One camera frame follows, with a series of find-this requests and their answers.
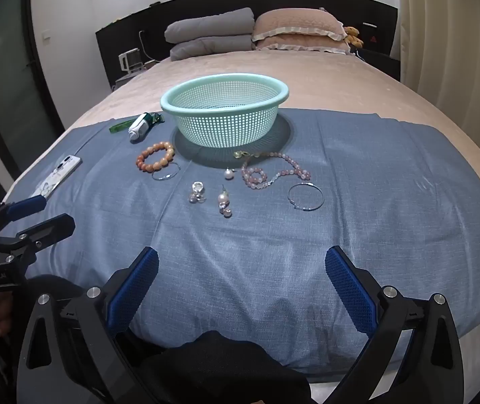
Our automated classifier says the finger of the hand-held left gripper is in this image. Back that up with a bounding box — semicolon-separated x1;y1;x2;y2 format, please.
0;196;47;240
0;213;76;271

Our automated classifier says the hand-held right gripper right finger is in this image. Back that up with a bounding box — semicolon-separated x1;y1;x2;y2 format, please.
325;246;464;404

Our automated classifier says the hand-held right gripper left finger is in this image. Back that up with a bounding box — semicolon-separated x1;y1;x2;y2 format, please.
16;246;159;404

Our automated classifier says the large silver hoop bangle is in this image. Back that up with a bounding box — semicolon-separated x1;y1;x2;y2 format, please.
287;182;325;211

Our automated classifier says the small silver bangle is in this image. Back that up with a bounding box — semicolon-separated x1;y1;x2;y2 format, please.
151;161;182;181

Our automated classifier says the clear crystal earring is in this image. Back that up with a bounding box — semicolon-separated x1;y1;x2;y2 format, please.
188;181;207;205

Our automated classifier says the pearl drop earring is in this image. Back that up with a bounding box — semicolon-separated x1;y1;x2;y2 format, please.
217;185;233;218

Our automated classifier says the orange bead bracelet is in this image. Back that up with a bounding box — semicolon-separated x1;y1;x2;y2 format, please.
136;142;176;173

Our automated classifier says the pink bead necklace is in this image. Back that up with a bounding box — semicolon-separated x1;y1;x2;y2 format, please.
241;150;312;191

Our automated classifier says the teal plastic mesh basket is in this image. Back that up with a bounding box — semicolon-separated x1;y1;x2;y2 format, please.
160;73;290;149

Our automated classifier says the white floral smartphone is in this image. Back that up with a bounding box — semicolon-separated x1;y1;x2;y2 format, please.
30;156;83;198

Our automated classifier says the person's black clothing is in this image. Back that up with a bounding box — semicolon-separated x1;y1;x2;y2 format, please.
25;273;316;404

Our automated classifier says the blue cloth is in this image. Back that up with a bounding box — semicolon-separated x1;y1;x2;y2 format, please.
0;107;480;375

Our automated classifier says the dark glass door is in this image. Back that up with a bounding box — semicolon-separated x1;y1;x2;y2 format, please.
0;0;66;186

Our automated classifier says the white bedside appliance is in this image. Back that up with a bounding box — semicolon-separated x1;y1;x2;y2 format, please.
119;50;142;72

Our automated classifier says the black headboard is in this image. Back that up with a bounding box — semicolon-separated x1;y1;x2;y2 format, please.
96;0;400;91

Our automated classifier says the beige bedspread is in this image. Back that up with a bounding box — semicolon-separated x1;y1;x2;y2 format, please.
4;48;480;236

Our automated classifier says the black nightstand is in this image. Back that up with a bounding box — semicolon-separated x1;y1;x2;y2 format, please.
351;48;401;82

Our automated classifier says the grey pillow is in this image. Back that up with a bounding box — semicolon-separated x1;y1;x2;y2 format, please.
170;36;254;62
165;7;255;45

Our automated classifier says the pink frilled pillow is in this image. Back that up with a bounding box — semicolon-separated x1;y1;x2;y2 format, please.
253;36;350;55
252;7;347;43

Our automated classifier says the brown teddy bear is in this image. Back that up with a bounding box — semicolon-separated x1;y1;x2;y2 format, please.
343;26;364;49

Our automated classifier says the cream curtain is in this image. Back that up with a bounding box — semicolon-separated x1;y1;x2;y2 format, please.
395;0;480;228

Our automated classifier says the white tube with green strap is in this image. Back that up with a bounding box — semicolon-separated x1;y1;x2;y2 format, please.
109;112;165;134

